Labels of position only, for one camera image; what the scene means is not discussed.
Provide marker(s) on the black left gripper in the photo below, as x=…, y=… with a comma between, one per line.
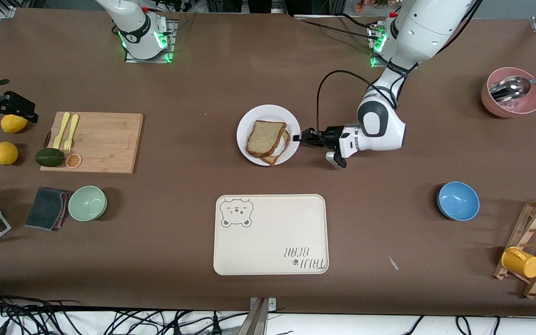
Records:
x=329, y=137

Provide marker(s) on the fried egg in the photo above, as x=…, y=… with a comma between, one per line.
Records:
x=283, y=145

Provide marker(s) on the toast with fried egg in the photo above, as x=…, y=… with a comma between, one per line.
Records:
x=272, y=160

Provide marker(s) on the plain brown bread slice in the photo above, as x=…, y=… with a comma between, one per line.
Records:
x=264, y=138

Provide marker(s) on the round white plate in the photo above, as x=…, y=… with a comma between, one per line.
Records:
x=268, y=111

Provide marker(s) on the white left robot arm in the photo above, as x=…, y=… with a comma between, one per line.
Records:
x=426, y=28

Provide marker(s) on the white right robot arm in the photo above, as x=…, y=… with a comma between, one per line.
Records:
x=133, y=23

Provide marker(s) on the yellow lemon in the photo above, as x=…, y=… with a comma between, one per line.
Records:
x=5, y=153
x=12, y=125

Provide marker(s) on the yellow plastic knife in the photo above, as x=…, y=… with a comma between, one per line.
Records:
x=61, y=130

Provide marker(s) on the yellow plastic fork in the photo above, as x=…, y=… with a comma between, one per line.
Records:
x=72, y=128

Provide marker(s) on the dark green avocado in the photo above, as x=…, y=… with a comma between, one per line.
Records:
x=50, y=157

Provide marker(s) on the orange fruit slice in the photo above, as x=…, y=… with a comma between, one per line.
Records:
x=73, y=161

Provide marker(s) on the wooden cutting board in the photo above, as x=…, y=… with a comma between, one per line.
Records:
x=100, y=139

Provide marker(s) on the dark grey folded cloth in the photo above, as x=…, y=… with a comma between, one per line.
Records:
x=44, y=208

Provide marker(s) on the pink folded cloth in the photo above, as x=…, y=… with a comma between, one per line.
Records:
x=65, y=209

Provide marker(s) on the beige bear print tray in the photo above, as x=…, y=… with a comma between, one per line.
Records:
x=270, y=242

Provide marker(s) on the pale green bowl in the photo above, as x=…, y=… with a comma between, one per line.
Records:
x=87, y=203

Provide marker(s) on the small white paper scrap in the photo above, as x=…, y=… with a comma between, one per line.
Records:
x=393, y=263

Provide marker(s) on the colourful background clutter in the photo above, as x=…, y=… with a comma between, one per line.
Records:
x=370, y=3

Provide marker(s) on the blue bowl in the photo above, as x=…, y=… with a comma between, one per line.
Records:
x=458, y=201

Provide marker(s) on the large metal spoon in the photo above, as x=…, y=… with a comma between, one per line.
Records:
x=512, y=87

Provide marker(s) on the pink bowl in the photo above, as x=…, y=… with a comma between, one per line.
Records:
x=535, y=100

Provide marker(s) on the wooden mug rack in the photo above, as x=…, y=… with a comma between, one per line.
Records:
x=535, y=218

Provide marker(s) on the yellow mug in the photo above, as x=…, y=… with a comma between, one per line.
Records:
x=521, y=263

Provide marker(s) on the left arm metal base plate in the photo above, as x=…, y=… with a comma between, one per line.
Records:
x=374, y=63

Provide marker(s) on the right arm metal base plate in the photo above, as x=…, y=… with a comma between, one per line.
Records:
x=171, y=46

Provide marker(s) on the grey metal beam bracket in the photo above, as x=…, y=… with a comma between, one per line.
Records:
x=257, y=321

